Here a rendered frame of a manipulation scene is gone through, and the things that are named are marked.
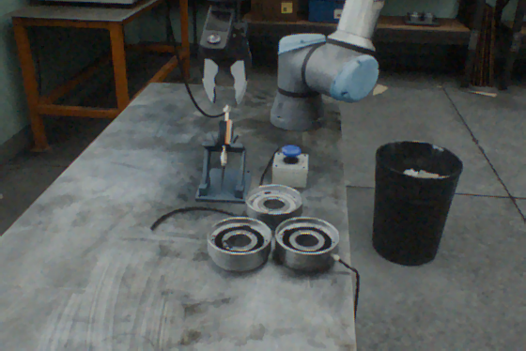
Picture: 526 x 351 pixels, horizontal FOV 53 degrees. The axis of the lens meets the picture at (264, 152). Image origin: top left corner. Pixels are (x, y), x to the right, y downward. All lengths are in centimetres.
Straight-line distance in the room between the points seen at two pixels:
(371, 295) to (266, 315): 133
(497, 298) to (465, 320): 20
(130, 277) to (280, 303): 24
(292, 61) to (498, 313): 128
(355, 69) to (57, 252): 71
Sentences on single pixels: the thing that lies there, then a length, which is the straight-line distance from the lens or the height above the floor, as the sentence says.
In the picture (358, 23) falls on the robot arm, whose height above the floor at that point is 109.
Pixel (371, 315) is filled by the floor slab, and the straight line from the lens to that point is 200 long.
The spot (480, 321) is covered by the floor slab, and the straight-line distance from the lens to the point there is 210.
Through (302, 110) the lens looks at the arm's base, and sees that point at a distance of 134.
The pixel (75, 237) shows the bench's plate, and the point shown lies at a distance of 97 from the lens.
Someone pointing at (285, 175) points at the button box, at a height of 83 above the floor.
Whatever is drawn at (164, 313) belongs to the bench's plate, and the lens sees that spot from 79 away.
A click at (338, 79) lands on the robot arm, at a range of 120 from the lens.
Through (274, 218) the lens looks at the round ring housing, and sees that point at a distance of 92.
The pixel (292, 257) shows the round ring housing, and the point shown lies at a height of 83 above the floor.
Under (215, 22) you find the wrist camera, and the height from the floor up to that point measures 114.
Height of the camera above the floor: 133
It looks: 26 degrees down
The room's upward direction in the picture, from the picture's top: 1 degrees clockwise
